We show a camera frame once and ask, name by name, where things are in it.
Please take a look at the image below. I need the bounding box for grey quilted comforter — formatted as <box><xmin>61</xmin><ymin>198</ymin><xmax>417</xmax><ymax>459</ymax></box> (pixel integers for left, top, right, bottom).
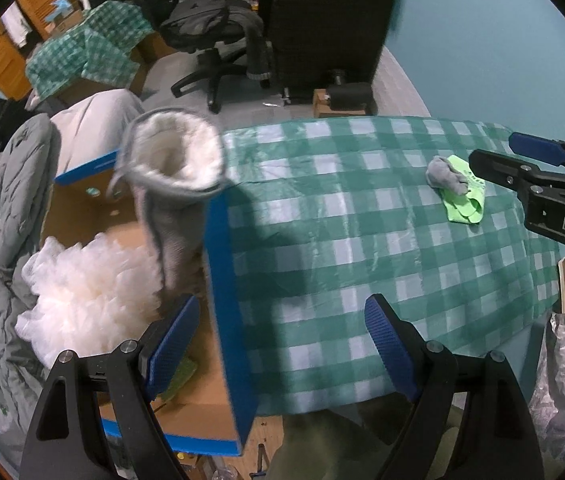
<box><xmin>0</xmin><ymin>114</ymin><xmax>60</xmax><ymax>445</ymax></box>

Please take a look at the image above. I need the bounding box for beige mattress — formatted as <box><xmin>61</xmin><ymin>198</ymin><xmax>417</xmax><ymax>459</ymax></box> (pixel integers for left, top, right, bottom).
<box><xmin>50</xmin><ymin>89</ymin><xmax>145</xmax><ymax>176</ymax></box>

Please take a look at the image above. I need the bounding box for lime green microfiber cloth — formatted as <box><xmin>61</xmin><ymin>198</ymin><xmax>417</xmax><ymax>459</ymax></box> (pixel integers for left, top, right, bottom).
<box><xmin>438</xmin><ymin>154</ymin><xmax>489</xmax><ymax>226</ymax></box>

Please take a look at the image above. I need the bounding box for cardboard box with blue rim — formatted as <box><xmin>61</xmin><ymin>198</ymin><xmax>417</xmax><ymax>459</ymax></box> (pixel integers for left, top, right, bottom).
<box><xmin>43</xmin><ymin>153</ymin><xmax>258</xmax><ymax>456</ymax></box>

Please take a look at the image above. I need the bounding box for black office chair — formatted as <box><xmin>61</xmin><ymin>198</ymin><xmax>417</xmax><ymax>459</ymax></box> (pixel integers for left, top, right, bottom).
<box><xmin>159</xmin><ymin>0</ymin><xmax>272</xmax><ymax>114</ymax></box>

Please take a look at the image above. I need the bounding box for green checkered cloth on box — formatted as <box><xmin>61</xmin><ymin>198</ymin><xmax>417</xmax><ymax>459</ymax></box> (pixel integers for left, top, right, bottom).
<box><xmin>25</xmin><ymin>0</ymin><xmax>153</xmax><ymax>100</ymax></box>

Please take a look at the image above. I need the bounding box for green sparkly cloth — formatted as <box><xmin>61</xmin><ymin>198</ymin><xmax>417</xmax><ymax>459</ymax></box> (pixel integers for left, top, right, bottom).
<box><xmin>160</xmin><ymin>356</ymin><xmax>198</xmax><ymax>402</ymax></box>

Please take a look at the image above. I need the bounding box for small grey knitted cloth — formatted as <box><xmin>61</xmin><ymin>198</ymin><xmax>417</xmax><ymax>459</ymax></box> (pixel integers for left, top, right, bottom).
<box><xmin>425</xmin><ymin>155</ymin><xmax>469</xmax><ymax>196</ymax></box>

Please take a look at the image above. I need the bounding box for silver plastic bag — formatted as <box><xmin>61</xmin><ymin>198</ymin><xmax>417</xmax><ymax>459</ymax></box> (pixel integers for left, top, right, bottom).
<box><xmin>529</xmin><ymin>312</ymin><xmax>565</xmax><ymax>464</ymax></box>

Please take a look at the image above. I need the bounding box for orange wooden door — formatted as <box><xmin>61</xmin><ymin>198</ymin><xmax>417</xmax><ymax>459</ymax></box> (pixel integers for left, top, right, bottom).
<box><xmin>0</xmin><ymin>0</ymin><xmax>56</xmax><ymax>99</ymax></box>

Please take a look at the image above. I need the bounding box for grey fleece-lined sock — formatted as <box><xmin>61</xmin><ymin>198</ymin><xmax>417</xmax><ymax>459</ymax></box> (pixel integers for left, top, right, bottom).
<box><xmin>107</xmin><ymin>107</ymin><xmax>227</xmax><ymax>301</ymax></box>

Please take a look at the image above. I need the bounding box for white mesh bath loofah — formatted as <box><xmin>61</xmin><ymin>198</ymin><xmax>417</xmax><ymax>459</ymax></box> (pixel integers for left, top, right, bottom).
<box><xmin>16</xmin><ymin>233</ymin><xmax>161</xmax><ymax>368</ymax></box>

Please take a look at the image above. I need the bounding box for green checkered tablecloth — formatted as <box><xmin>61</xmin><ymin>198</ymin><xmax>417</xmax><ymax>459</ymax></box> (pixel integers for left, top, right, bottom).
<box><xmin>224</xmin><ymin>117</ymin><xmax>559</xmax><ymax>415</ymax></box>

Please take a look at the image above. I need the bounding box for large black cabinet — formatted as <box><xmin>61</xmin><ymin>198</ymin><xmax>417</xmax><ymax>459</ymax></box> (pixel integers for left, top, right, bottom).
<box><xmin>258</xmin><ymin>0</ymin><xmax>399</xmax><ymax>104</ymax></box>

